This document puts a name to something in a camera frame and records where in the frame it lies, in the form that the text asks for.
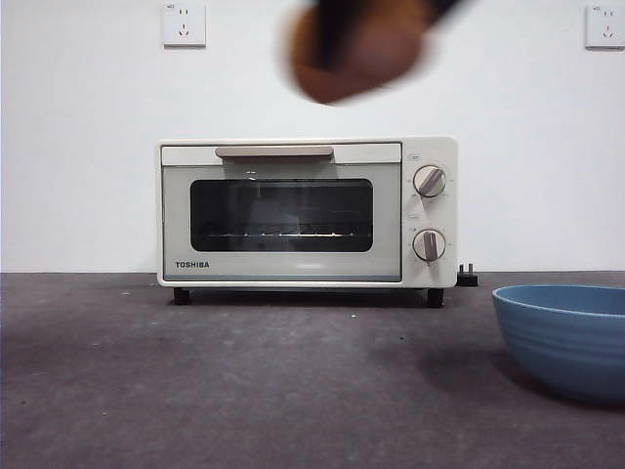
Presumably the glass oven door with handle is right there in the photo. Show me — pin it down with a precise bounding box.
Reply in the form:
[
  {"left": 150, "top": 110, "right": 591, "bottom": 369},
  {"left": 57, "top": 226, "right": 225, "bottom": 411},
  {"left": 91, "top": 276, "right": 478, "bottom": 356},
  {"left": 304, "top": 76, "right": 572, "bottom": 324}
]
[{"left": 159, "top": 142, "right": 402, "bottom": 283}]

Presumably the blue ribbed bowl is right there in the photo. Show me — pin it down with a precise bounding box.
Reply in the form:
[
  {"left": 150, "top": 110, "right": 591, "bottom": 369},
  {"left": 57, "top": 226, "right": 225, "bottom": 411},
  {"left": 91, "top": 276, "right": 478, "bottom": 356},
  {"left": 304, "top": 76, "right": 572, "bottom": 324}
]
[{"left": 491, "top": 284, "right": 625, "bottom": 405}]

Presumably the cream Toshiba toaster oven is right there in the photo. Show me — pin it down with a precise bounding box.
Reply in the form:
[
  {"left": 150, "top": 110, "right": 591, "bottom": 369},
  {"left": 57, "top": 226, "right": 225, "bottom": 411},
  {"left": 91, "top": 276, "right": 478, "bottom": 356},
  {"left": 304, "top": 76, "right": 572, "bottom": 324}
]
[{"left": 154, "top": 136, "right": 459, "bottom": 309}]

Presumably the cream oven knob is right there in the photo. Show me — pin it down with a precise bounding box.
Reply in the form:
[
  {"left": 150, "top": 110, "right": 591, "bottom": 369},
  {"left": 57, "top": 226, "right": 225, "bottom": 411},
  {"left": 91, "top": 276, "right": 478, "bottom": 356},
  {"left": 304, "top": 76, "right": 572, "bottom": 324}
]
[
  {"left": 412, "top": 165, "right": 448, "bottom": 199},
  {"left": 412, "top": 228, "right": 447, "bottom": 263}
]

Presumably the white wall socket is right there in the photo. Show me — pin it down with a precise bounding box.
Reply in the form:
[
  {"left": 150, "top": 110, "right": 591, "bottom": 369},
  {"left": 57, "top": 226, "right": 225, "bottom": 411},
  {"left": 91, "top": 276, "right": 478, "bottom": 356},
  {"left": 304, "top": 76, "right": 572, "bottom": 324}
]
[
  {"left": 162, "top": 2, "right": 207, "bottom": 49},
  {"left": 584, "top": 4, "right": 625, "bottom": 50}
]

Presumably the metal wire oven rack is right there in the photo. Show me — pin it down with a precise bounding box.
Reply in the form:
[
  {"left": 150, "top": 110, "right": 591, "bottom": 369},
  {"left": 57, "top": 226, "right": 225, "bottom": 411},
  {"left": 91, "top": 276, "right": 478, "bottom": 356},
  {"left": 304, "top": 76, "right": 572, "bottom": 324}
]
[{"left": 208, "top": 232, "right": 354, "bottom": 241}]

